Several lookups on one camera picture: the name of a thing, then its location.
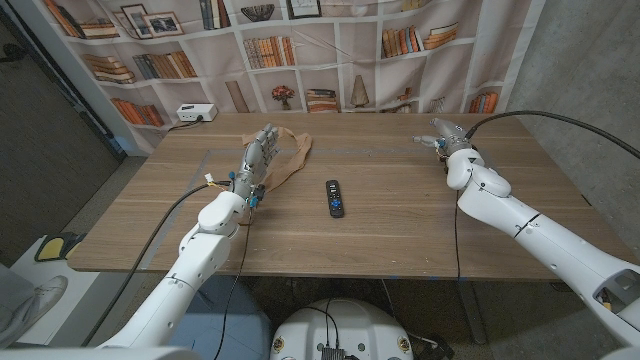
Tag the white power outlet box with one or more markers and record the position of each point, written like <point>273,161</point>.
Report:
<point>196,112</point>

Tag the yellow and black foot pedal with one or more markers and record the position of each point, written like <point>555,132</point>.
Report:
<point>52,247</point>

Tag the printed bookshelf backdrop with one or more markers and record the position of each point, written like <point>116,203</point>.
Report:
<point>320,47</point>

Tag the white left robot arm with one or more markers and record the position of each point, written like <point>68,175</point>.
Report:
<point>195,265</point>

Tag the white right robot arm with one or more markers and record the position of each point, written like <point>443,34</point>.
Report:
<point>545,235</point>

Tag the tan nylon stocking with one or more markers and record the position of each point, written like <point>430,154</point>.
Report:
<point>295,160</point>

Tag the dark perforated partition panel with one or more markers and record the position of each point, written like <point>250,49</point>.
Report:
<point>45,150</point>

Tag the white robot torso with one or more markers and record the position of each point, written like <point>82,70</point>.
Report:
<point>342,325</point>

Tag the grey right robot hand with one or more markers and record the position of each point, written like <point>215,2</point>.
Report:
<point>450,137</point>

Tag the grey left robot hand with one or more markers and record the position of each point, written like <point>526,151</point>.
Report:
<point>254,162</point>

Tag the grey metal table leg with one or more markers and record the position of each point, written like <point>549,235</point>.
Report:
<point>471,310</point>

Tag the black TV remote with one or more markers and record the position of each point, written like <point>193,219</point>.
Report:
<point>334,199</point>

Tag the person in grey trousers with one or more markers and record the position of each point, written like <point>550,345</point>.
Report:
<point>45,295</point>

